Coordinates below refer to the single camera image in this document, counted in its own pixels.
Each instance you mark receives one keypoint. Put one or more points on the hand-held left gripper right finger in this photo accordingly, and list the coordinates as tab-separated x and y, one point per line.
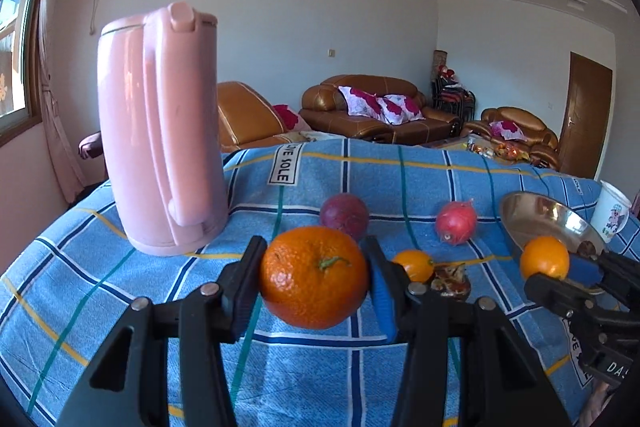
382	307

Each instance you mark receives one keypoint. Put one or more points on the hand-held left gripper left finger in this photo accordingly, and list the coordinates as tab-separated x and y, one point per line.
245	292

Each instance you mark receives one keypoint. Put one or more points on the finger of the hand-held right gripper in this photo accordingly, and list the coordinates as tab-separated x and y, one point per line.
555	292
622	279

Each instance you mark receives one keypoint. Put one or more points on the medium orange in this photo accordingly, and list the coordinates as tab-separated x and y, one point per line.
544	257

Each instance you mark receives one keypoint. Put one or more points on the brown wrinkled fruit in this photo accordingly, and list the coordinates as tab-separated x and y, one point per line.
586	249
450	284

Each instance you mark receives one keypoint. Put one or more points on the small orange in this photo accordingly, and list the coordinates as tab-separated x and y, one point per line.
414	264

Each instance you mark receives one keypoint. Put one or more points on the large orange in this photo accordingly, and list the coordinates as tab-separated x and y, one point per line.
310	287

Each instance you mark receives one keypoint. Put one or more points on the metal bowl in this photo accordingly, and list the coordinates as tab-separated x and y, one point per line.
540	212

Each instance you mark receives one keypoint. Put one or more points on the person's right hand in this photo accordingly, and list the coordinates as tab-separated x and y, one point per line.
596	407

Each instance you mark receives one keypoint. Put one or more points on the white cartoon print cup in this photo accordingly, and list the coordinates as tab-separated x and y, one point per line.
611	207

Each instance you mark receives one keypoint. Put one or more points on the purple passion fruit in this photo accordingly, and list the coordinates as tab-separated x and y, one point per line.
344	214

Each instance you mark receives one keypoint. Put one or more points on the red fruit in plastic wrap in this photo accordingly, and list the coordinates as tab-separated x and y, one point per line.
455	222

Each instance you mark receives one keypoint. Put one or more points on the blue plaid blanket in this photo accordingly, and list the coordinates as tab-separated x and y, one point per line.
125	287

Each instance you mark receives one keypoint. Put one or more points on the pile of snacks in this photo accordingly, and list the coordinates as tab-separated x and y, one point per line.
505	151

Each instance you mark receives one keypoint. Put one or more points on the brown wooden door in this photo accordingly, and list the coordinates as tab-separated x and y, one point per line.
585	117

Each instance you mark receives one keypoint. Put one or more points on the floral pillow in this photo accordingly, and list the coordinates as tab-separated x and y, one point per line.
506	129
360	102
290	117
400	109

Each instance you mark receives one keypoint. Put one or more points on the wooden coffee table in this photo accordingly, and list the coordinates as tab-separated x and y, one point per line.
450	143

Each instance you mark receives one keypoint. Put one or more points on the tan leather sofa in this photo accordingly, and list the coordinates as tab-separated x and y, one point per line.
245	112

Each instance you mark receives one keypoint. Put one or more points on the brown leather armchair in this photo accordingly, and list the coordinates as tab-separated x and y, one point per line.
520	114

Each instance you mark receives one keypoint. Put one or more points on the pink electric kettle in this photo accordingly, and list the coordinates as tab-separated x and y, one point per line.
150	132

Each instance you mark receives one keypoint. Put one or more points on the brown leather three-seat sofa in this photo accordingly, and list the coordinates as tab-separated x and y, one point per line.
320	99

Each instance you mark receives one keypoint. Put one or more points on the dark chair armrest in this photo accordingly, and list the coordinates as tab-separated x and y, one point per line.
90	147

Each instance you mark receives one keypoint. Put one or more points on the stack of chairs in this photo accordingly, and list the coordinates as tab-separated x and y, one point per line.
452	99

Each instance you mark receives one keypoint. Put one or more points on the tall patterned vase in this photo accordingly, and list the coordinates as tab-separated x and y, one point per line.
440	62

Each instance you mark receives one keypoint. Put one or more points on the pink curtain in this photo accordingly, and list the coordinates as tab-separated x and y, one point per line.
55	117

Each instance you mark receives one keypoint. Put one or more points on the window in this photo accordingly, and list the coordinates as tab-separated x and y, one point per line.
15	57

